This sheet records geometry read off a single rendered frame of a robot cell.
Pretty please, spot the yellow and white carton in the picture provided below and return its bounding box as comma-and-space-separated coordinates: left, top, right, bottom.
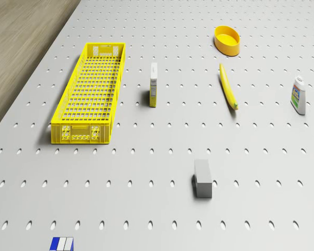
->
149, 62, 158, 108

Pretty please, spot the grey cube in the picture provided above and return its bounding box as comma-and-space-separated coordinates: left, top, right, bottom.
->
194, 158, 213, 199

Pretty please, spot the banana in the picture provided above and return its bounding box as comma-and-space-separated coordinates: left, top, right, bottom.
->
219, 63, 239, 111

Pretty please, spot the yellow basket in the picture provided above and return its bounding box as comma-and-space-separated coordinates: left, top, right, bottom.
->
51, 42, 127, 145

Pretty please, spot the yellow bowl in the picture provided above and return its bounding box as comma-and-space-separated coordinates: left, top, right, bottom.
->
214, 25, 241, 57

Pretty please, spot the small white bottle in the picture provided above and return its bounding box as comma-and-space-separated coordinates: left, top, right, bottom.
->
290, 75, 307, 116

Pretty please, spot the puzzle cube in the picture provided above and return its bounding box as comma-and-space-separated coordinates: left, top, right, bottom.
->
49, 236, 74, 251

